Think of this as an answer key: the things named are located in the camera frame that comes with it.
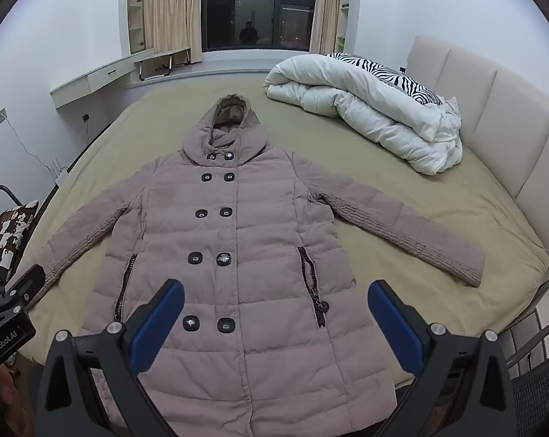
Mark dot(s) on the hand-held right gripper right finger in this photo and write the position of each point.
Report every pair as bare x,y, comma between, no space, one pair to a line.
392,327

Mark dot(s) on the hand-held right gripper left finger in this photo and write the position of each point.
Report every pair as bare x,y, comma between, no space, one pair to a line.
158,323

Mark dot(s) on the pink hooded puffer coat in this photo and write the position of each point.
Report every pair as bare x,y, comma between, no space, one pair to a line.
265,282

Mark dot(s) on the brown white patterned cushion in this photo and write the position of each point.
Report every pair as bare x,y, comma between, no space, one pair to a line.
8,236

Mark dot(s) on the white power strip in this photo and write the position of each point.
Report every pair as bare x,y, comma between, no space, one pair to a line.
62,175

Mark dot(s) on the bed with olive sheet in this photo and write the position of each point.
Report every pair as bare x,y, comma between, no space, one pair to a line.
392,177

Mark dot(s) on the black mesh basket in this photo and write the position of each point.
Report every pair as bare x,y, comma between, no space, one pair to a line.
543,396

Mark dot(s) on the white floating desk with drawer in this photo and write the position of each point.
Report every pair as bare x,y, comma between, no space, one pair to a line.
96,77

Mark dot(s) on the white folded duvet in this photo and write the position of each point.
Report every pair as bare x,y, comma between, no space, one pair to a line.
370,104

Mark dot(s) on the beige padded headboard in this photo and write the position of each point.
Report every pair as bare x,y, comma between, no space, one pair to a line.
506,123

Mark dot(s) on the zebra striped pillow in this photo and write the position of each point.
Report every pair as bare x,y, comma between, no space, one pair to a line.
392,73

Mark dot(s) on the small folding table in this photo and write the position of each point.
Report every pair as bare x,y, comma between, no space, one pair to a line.
165,54

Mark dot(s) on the wide beige curtain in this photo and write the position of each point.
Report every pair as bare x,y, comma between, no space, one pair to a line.
172,9

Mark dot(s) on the narrow beige curtain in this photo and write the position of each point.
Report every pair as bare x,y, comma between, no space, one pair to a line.
326,9

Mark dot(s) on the dark window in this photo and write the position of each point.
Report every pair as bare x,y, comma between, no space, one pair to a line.
256,9

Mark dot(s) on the black chair frame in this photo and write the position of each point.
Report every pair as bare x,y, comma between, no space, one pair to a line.
3,190

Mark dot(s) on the wall socket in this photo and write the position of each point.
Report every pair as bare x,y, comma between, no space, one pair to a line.
2,115

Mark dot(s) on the tall wooden wall shelf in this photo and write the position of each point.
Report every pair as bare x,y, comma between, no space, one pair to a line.
136,9

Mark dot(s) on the white wall shelf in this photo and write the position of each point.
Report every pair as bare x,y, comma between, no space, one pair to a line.
345,9

